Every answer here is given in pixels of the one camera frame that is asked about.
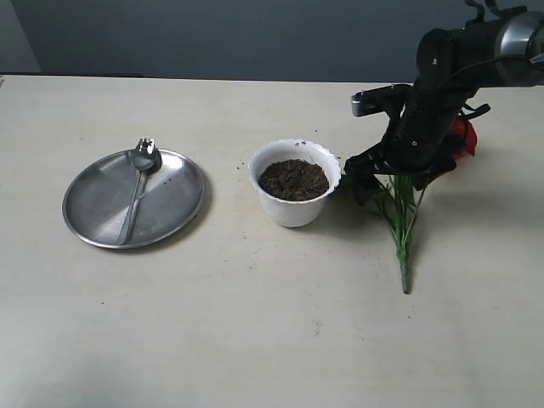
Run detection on white plastic flower pot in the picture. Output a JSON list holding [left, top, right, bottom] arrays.
[[249, 139, 341, 228]]

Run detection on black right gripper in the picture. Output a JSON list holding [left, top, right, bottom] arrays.
[[344, 84, 473, 207]]

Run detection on round steel plate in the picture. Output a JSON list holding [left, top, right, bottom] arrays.
[[62, 149, 206, 250]]

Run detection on steel spork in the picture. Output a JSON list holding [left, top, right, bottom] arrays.
[[116, 138, 159, 245]]

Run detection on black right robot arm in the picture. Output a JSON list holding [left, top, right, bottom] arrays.
[[344, 7, 543, 205]]

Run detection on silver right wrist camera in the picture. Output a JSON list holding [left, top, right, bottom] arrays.
[[351, 84, 412, 118]]

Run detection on artificial red flower stem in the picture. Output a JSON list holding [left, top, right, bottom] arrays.
[[340, 116, 478, 294]]

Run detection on dark brown potting soil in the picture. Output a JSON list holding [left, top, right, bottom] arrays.
[[258, 159, 330, 201]]

